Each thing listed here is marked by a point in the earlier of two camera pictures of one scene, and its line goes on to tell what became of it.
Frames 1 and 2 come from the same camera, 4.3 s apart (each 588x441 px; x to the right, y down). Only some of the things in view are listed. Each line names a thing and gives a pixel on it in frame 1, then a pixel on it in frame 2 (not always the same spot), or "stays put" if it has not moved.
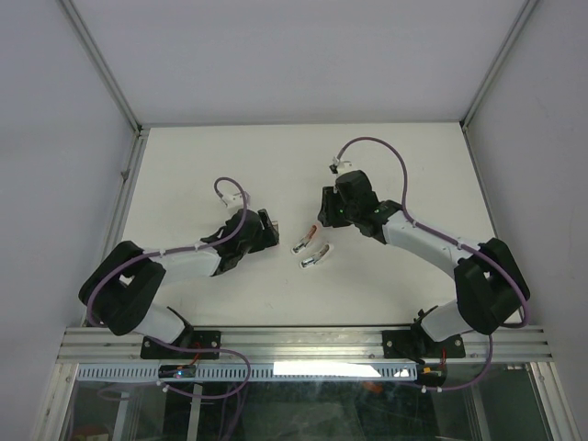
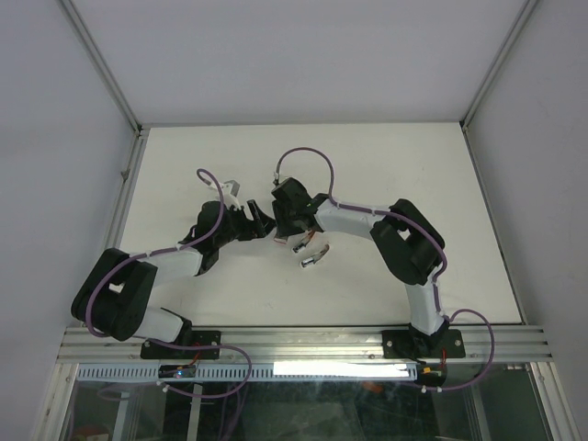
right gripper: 326,214 → 282,230
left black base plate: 152,348 stays put
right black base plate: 418,344 stays put
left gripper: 270,231 → 258,227
